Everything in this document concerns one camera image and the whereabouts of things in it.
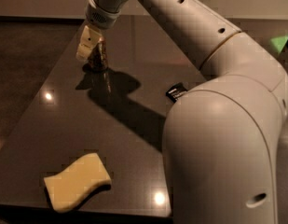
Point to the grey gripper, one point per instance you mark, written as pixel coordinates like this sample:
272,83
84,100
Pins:
99,18

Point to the orange soda can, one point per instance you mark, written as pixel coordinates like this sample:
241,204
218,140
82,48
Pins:
98,58

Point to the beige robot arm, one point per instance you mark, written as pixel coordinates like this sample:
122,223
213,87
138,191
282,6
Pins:
220,139

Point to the yellow wavy sponge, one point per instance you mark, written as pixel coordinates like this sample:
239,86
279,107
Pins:
70,187

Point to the black snack bar wrapper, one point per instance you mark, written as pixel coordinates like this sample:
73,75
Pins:
175,92

